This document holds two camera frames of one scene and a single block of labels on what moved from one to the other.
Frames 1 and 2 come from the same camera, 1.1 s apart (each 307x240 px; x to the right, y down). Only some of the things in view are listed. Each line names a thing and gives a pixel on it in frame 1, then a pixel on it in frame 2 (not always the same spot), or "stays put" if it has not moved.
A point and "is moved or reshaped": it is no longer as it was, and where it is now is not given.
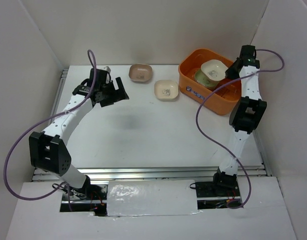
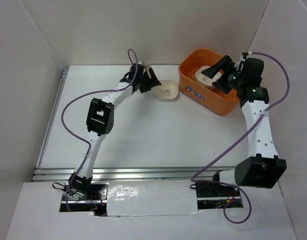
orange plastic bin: (222, 102) stays put
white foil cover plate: (135, 198) stays put
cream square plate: (214, 69) is moved or reshaped
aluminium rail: (245, 173) stays put
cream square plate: (166, 89) stays put
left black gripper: (118, 95) to (151, 82)
